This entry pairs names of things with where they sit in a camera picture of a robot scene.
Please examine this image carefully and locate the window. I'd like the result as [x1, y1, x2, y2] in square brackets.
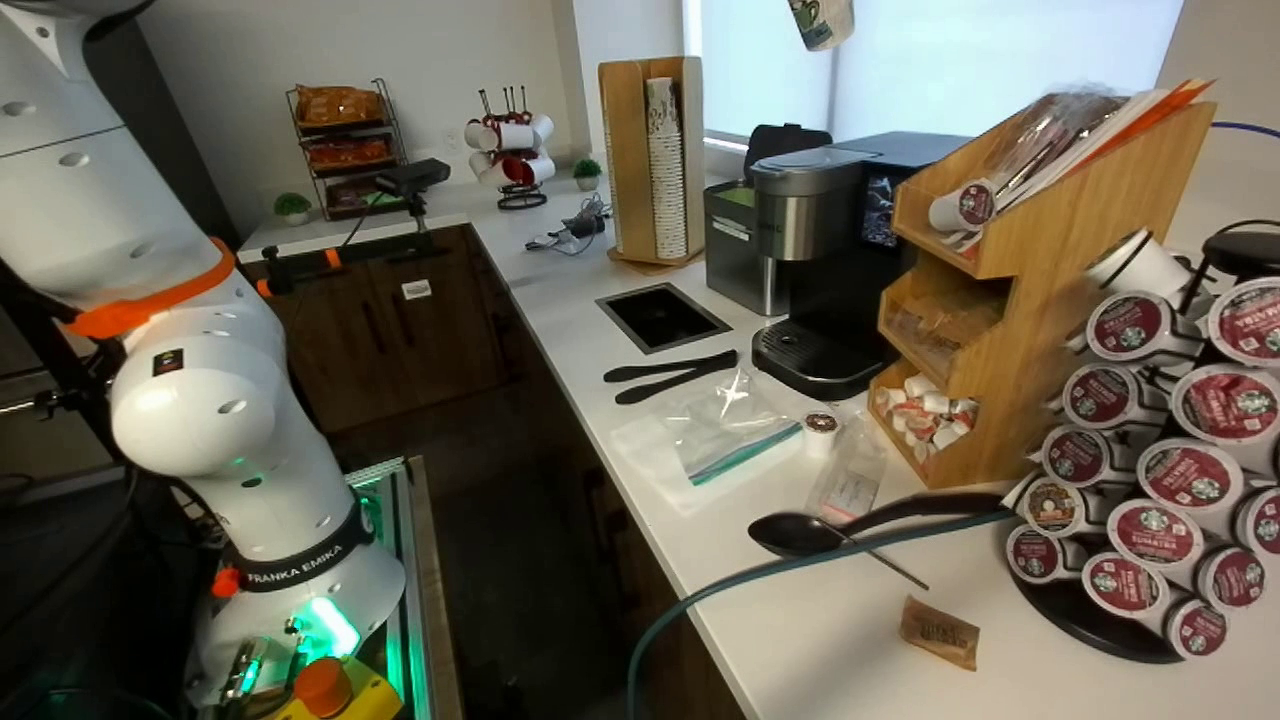
[698, 0, 1187, 143]

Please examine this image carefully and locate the black coffee pod carousel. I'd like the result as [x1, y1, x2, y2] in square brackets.
[1004, 219, 1280, 666]

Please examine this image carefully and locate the emergency stop button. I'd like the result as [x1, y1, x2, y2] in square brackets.
[268, 655, 403, 720]

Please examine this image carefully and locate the wooden cup dispenser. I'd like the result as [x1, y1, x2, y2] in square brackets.
[597, 56, 707, 273]

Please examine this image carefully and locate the wooden condiment organizer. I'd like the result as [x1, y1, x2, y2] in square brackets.
[867, 80, 1219, 490]

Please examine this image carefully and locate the black plastic utensil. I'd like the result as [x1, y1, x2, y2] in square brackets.
[602, 349, 739, 385]
[613, 362, 739, 406]

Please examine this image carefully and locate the white coffee pod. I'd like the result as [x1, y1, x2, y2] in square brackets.
[1084, 228, 1193, 301]

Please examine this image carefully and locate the black cable with adapter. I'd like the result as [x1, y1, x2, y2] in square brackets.
[524, 194, 614, 257]

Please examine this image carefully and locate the heap of brown packets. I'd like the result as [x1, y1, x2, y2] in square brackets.
[884, 296, 969, 381]

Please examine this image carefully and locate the teal cable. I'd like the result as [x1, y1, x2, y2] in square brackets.
[626, 505, 1017, 720]

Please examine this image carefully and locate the bundle of packets and sticks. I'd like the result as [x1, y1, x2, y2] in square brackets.
[984, 79, 1217, 217]

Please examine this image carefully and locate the wire snack rack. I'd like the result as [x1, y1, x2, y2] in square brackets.
[286, 78, 409, 222]

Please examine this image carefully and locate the printed paper cup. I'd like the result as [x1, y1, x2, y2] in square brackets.
[787, 0, 856, 52]

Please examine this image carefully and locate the black plastic spoon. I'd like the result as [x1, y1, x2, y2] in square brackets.
[747, 491, 1013, 559]

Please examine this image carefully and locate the black mug tree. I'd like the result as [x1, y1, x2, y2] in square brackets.
[476, 86, 551, 211]

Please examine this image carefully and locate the thin stir stick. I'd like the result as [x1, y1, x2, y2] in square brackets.
[845, 538, 931, 592]

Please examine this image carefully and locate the brown sugar packet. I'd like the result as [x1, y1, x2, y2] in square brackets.
[899, 595, 982, 672]

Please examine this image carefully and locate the black counter waste opening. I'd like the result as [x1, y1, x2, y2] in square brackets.
[595, 282, 734, 356]

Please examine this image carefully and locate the heap of creamer cups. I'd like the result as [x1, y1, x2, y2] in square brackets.
[874, 374, 980, 467]

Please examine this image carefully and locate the row of orange snack bags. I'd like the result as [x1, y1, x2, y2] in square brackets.
[305, 137, 393, 171]
[295, 85, 385, 128]

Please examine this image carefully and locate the dark wood cabinet door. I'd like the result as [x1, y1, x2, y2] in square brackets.
[368, 226, 521, 403]
[244, 262, 389, 433]

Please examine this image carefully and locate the clear zip bag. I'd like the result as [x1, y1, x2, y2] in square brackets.
[609, 368, 804, 513]

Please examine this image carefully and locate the coffee machine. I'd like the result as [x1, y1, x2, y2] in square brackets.
[702, 124, 973, 402]

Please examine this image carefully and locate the stack of paper cups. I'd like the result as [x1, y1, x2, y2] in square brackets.
[644, 77, 690, 261]

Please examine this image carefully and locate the camera on mount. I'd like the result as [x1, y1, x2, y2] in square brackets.
[254, 158, 453, 298]

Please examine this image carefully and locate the clear plastic packet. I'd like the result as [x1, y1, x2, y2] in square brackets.
[804, 414, 889, 527]

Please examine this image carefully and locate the red lid coffee pod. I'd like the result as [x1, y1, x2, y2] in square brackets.
[1206, 277, 1280, 370]
[1171, 363, 1280, 447]
[1062, 362, 1142, 430]
[1106, 497, 1205, 570]
[1196, 545, 1268, 612]
[927, 179, 997, 235]
[1086, 291, 1175, 362]
[1234, 486, 1280, 557]
[1005, 522, 1067, 585]
[1081, 551, 1170, 620]
[1136, 437, 1245, 514]
[1041, 424, 1114, 489]
[1165, 596, 1230, 660]

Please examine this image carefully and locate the row of dark snack bags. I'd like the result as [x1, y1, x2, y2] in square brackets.
[325, 177, 407, 217]

